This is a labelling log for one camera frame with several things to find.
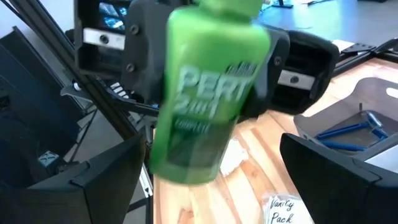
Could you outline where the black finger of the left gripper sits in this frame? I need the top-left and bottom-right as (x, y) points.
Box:
(120, 0), (188, 105)
(238, 29), (291, 119)

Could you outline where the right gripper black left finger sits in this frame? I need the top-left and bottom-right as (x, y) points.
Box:
(0, 134), (147, 224)

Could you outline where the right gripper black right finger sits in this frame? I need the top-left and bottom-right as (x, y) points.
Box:
(279, 133), (398, 224)

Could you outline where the blue disposable razor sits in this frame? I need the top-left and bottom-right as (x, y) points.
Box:
(320, 139), (368, 152)
(315, 121), (371, 139)

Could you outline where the green Pert shampoo bottle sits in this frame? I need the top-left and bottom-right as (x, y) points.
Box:
(149, 0), (272, 186)

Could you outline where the grey plastic storage bin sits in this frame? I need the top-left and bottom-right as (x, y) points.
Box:
(293, 77), (398, 163)

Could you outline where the white vanity pack bag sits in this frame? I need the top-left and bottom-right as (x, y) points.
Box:
(220, 138), (250, 179)
(262, 192), (313, 224)

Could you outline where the black bulky equipment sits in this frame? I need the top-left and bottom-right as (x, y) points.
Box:
(0, 26), (88, 188)

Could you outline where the black aluminium frame rail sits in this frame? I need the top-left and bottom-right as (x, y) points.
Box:
(331, 37), (398, 77)

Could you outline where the black aluminium frame post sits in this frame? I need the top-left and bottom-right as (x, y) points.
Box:
(7, 0), (160, 142)

